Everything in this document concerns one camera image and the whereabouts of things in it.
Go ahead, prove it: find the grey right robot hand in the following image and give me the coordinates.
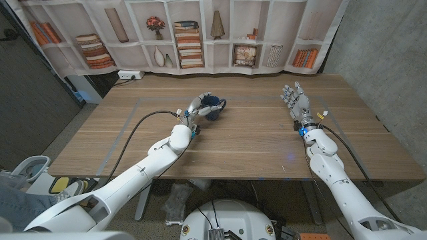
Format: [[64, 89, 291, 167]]
[[280, 81, 316, 131]]

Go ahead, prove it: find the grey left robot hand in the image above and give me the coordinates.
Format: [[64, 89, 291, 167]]
[[179, 92, 223, 129]]

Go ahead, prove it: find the dark blue ceramic mug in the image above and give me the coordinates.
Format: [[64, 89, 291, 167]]
[[201, 95, 228, 122]]

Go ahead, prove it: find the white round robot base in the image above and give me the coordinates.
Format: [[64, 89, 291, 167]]
[[179, 199, 277, 240]]

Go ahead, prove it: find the printed bookshelf backdrop cloth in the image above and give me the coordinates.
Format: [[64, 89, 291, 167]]
[[5, 0, 350, 78]]

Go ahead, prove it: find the white power strip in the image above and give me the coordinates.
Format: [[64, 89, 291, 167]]
[[117, 69, 145, 81]]

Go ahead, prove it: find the clear plastic bag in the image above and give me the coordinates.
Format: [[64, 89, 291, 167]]
[[161, 182, 194, 227]]

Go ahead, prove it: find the grey table leg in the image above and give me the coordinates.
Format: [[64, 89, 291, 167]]
[[302, 181, 324, 226]]

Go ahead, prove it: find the white table leg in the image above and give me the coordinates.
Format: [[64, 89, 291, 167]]
[[134, 181, 153, 222]]

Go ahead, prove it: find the white cabinet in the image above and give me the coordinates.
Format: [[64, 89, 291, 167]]
[[66, 75, 103, 105]]

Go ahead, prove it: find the orange box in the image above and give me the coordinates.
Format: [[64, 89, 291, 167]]
[[300, 233, 332, 240]]

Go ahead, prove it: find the grey sneaker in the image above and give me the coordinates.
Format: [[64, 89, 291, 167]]
[[55, 179, 86, 203]]

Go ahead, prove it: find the yellow and black pad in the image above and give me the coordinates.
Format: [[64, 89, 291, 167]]
[[49, 176, 70, 195]]

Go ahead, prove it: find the person's leg in jeans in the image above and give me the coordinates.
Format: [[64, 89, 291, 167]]
[[0, 185, 57, 231]]

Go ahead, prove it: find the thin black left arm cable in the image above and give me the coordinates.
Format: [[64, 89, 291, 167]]
[[141, 143, 189, 193]]

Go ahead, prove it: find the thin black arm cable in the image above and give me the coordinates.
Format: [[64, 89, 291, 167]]
[[141, 143, 189, 193], [303, 135, 355, 239]]

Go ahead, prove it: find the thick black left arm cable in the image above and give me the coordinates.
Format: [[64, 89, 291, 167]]
[[105, 110, 181, 184]]

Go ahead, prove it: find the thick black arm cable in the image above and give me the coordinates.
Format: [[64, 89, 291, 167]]
[[105, 110, 181, 184], [320, 123, 402, 223]]

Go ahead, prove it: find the black power cord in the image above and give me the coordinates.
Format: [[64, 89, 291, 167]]
[[113, 75, 136, 87]]

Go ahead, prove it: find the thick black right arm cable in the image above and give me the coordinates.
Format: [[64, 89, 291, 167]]
[[320, 123, 402, 223]]

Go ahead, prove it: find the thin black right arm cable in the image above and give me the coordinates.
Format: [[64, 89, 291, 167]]
[[303, 135, 355, 239]]

